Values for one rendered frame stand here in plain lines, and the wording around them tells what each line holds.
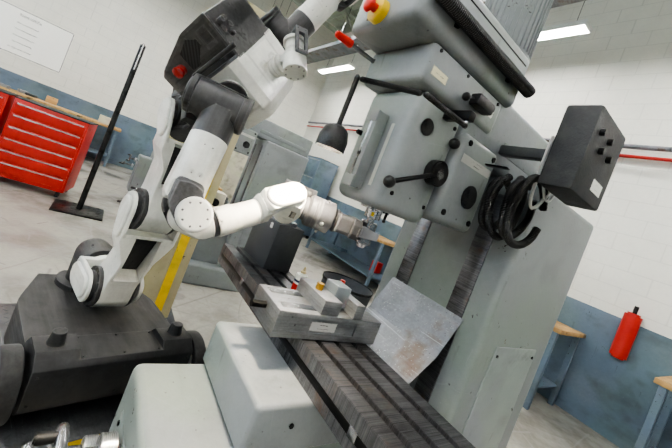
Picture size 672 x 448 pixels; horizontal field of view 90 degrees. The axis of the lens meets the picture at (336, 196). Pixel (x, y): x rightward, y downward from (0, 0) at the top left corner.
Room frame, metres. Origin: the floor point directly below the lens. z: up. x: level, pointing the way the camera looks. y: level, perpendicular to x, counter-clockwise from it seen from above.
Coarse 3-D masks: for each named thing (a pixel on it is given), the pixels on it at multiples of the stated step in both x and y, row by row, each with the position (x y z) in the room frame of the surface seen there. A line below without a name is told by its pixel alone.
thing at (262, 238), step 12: (252, 228) 1.46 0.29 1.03; (264, 228) 1.38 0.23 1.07; (276, 228) 1.31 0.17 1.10; (288, 228) 1.32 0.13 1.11; (252, 240) 1.43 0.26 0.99; (264, 240) 1.35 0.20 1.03; (276, 240) 1.30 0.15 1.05; (288, 240) 1.33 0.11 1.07; (300, 240) 1.36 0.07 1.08; (252, 252) 1.40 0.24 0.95; (264, 252) 1.32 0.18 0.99; (276, 252) 1.31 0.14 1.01; (288, 252) 1.35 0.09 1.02; (264, 264) 1.30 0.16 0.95; (276, 264) 1.33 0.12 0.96; (288, 264) 1.36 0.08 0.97
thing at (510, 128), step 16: (512, 112) 1.02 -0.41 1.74; (496, 128) 1.00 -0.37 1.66; (512, 128) 1.04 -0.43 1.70; (528, 128) 1.09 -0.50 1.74; (496, 144) 1.01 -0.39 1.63; (512, 144) 1.06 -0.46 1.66; (528, 144) 1.11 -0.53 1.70; (544, 144) 1.17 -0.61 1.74; (496, 160) 1.03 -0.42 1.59; (512, 160) 1.07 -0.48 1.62; (528, 160) 1.13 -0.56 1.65
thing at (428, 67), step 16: (416, 48) 0.83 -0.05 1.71; (432, 48) 0.79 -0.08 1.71; (384, 64) 0.91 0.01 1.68; (400, 64) 0.86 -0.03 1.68; (416, 64) 0.81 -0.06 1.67; (432, 64) 0.79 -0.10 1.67; (448, 64) 0.82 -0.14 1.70; (384, 80) 0.90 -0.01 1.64; (400, 80) 0.85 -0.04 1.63; (416, 80) 0.81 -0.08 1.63; (432, 80) 0.80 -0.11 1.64; (448, 80) 0.83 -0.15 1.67; (464, 80) 0.86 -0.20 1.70; (448, 96) 0.84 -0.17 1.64; (496, 112) 0.96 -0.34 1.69; (480, 128) 0.95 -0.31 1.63
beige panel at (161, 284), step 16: (224, 160) 2.38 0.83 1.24; (208, 192) 2.37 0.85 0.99; (192, 240) 2.38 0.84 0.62; (176, 256) 2.34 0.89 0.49; (160, 272) 2.31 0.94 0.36; (176, 272) 2.37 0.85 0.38; (144, 288) 2.28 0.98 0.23; (160, 288) 2.33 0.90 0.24; (176, 288) 2.39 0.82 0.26; (160, 304) 2.35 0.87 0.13
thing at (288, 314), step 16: (272, 288) 0.91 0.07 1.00; (272, 304) 0.83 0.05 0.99; (288, 304) 0.84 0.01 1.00; (304, 304) 0.89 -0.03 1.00; (352, 304) 0.94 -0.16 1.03; (272, 320) 0.80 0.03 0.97; (288, 320) 0.81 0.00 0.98; (304, 320) 0.84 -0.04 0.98; (320, 320) 0.86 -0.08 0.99; (336, 320) 0.89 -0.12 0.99; (352, 320) 0.92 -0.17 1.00; (368, 320) 0.96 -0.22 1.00; (272, 336) 0.80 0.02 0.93; (288, 336) 0.82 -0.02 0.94; (304, 336) 0.85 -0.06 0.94; (320, 336) 0.87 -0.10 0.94; (336, 336) 0.90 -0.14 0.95; (352, 336) 0.94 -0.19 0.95; (368, 336) 0.97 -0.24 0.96
